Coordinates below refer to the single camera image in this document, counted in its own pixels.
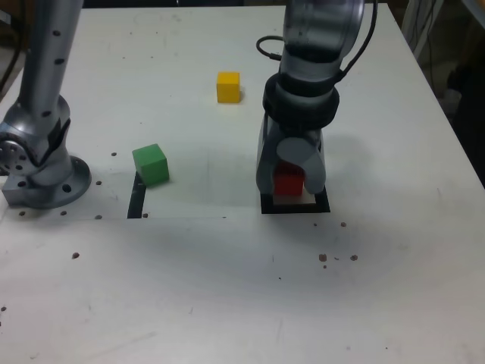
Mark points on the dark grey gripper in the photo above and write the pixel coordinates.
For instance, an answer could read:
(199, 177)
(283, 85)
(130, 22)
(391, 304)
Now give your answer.
(299, 133)

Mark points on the red cube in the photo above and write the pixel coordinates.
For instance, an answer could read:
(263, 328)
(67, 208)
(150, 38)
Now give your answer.
(288, 186)

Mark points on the yellow cube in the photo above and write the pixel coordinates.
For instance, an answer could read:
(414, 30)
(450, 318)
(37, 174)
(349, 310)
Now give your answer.
(228, 89)

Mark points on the green cube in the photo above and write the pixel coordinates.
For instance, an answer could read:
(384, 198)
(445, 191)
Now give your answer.
(151, 167)

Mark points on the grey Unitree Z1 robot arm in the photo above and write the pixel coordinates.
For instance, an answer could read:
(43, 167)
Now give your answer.
(45, 57)

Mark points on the black tape square outline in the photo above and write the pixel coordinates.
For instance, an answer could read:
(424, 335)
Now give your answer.
(295, 209)

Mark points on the black tape strip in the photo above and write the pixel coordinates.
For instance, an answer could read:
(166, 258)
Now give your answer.
(136, 204)

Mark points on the dark bulky object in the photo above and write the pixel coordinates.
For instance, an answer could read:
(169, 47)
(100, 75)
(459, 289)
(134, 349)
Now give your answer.
(470, 98)

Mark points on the white metal frame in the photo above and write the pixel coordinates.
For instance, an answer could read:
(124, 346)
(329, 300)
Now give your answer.
(417, 22)

